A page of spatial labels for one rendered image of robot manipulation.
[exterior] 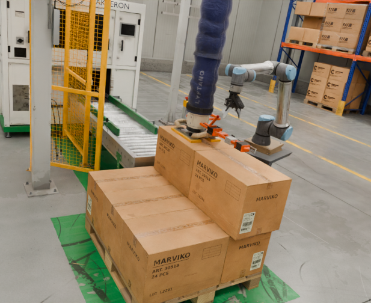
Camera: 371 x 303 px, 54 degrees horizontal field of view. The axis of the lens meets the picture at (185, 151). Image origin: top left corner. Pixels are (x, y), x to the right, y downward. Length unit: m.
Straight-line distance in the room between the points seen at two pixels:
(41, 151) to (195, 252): 2.05
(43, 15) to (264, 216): 2.50
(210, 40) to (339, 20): 8.52
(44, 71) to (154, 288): 2.21
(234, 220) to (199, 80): 1.11
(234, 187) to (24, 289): 1.56
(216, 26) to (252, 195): 1.26
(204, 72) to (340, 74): 8.30
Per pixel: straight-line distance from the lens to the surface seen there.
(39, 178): 3.96
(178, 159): 2.92
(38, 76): 3.64
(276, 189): 2.49
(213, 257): 2.52
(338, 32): 11.10
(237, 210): 2.39
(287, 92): 3.28
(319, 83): 11.33
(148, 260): 2.23
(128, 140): 4.03
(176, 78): 6.61
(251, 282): 2.96
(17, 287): 2.86
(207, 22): 2.84
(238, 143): 2.56
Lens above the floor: 1.84
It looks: 20 degrees down
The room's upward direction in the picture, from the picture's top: 9 degrees clockwise
